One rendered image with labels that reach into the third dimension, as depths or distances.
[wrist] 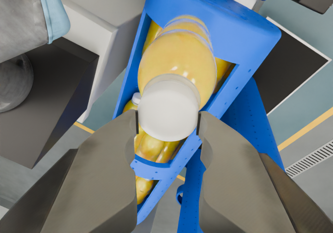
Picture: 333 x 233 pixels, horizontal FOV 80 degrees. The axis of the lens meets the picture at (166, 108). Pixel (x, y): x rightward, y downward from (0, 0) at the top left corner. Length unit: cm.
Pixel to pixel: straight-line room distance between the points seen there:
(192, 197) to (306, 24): 146
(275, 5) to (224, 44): 129
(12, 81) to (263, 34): 45
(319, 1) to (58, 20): 54
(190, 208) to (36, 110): 137
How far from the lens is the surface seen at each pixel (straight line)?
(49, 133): 49
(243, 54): 38
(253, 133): 99
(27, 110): 51
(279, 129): 212
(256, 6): 65
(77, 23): 52
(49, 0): 31
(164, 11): 38
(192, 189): 174
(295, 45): 158
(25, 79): 49
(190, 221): 162
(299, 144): 229
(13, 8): 30
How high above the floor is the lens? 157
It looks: 53 degrees down
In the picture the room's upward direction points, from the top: 160 degrees counter-clockwise
